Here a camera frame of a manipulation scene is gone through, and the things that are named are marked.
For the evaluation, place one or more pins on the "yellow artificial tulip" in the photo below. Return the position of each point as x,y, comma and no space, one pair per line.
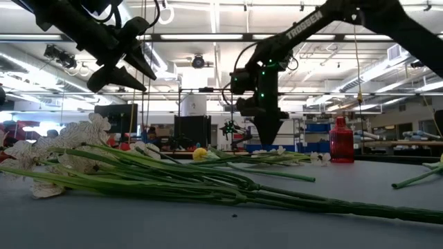
200,154
415,178

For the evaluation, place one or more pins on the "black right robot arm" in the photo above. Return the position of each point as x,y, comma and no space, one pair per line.
304,26

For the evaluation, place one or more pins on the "red ribbed glass vase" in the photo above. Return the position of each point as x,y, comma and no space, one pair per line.
342,145

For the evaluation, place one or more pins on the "blue storage bin row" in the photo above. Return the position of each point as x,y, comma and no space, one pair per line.
311,148

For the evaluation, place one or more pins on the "white air vent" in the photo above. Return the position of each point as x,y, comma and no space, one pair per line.
394,52

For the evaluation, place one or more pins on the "wooden workbench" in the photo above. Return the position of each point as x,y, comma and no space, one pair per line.
415,142

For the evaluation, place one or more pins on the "red furniture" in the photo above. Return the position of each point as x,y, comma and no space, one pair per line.
27,124

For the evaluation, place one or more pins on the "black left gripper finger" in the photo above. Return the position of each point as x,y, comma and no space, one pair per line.
140,62
110,76

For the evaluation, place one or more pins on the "black upright panel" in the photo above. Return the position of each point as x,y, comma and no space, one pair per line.
192,131

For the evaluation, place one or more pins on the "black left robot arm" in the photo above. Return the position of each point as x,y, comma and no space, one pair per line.
69,20

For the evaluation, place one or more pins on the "black ceiling camera rig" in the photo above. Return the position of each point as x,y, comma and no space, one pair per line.
60,57

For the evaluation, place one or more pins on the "blue table mat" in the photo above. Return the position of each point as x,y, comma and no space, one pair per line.
138,228

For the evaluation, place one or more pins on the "small black background robot arm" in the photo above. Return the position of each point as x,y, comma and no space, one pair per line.
230,128

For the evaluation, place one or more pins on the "black overhead frame bar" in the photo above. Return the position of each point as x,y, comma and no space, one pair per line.
247,37

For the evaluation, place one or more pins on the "white cylindrical container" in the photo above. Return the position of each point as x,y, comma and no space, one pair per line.
194,105

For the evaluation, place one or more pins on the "black metal stand frame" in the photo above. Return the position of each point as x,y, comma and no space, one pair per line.
206,89

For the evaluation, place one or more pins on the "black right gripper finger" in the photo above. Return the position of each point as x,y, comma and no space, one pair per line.
270,129

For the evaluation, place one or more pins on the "white artificial flower bunch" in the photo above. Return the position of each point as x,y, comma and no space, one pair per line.
242,198
320,158

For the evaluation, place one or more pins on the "black ceiling-mounted camera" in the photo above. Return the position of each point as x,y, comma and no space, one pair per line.
198,62

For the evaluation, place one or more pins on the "black computer monitor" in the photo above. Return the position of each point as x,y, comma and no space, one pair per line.
117,117

